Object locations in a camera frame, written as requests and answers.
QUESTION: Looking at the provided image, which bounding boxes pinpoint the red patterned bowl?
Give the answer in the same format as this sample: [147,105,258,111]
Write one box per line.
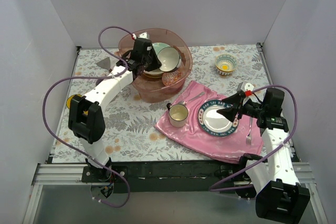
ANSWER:
[162,70,182,87]

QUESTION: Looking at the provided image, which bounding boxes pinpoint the green rimmed white plate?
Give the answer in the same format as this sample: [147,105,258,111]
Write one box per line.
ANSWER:
[197,100,239,137]

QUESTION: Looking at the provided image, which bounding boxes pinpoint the silver fork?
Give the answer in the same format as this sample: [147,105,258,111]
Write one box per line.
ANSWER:
[246,117,253,145]

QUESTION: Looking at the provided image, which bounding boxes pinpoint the metal spatula wooden handle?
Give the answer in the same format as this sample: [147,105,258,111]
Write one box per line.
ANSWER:
[96,57,112,72]

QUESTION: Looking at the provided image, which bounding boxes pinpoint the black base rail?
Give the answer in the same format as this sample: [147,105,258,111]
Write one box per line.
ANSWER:
[81,158,253,193]

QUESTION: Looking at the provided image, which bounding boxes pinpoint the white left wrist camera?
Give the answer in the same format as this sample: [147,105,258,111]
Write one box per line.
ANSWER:
[138,32,150,39]

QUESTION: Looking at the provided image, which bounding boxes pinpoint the yellow enamel mug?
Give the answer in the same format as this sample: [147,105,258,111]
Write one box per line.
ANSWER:
[66,95,74,109]

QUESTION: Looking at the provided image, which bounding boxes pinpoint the pink translucent plastic bin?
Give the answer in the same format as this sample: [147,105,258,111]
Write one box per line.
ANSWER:
[119,28,193,103]

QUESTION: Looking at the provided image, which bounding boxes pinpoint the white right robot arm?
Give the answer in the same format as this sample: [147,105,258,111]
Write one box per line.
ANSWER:
[217,85,310,223]

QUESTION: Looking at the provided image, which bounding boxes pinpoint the yellow sun patterned bowl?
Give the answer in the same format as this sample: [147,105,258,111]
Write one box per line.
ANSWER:
[215,54,237,76]

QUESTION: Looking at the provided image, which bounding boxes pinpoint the pink satin cloth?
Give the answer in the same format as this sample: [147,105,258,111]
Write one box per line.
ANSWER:
[155,81,264,164]

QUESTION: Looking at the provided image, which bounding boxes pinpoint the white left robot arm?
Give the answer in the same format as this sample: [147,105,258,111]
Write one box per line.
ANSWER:
[68,32,161,182]

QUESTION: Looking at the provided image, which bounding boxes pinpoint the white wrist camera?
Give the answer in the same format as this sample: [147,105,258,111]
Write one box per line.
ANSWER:
[138,32,150,39]
[237,81,255,97]

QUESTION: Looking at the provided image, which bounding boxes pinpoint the silver spoon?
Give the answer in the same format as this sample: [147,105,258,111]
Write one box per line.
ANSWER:
[178,92,205,105]

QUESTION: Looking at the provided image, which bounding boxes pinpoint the cream enamel mug black rim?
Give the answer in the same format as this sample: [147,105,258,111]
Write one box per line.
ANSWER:
[166,103,189,128]

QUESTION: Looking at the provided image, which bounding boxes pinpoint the light green plate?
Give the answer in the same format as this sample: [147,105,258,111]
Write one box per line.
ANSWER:
[152,42,170,55]

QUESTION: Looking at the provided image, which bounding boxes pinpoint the cream and yellow floral plate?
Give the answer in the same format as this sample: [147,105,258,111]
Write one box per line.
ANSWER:
[143,72,163,79]

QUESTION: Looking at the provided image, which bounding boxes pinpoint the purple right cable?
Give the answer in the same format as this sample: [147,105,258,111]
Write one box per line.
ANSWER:
[209,84,299,193]

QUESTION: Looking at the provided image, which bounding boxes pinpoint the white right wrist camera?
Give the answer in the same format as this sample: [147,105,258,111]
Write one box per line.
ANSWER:
[237,81,255,97]

